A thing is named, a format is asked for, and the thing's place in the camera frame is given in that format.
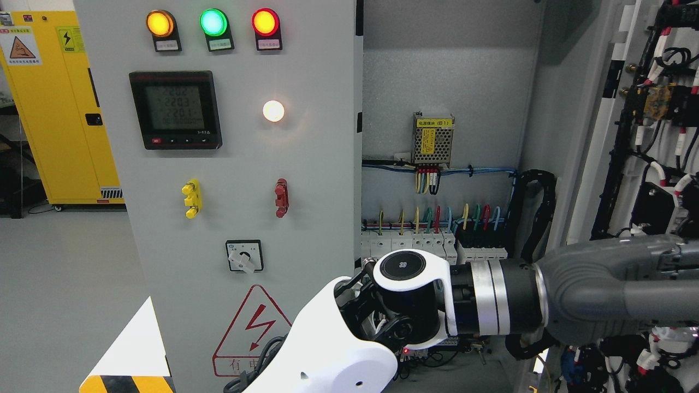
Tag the grey robot hand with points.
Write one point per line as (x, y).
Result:
(620, 286)

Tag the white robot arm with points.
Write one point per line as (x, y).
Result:
(347, 338)

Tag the black surge protector block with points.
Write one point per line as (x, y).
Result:
(477, 243)

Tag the upper row circuit breakers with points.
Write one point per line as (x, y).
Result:
(376, 244)

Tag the lower row relays and breakers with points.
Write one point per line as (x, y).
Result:
(451, 344)

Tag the metal mesh power supply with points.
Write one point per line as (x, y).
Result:
(433, 137)

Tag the red electric danger sign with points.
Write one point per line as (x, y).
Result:
(258, 319)

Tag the white indicator light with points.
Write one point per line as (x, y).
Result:
(273, 111)

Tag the red indicator light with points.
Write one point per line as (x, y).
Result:
(267, 30)

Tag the black digital power meter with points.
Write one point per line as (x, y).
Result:
(176, 109)

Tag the green indicator light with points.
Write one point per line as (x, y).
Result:
(216, 29)

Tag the yellow indicator light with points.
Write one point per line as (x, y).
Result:
(164, 31)

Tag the yellow safety cabinet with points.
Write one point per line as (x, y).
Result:
(48, 71)

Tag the white rotary selector switch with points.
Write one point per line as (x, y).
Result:
(245, 256)

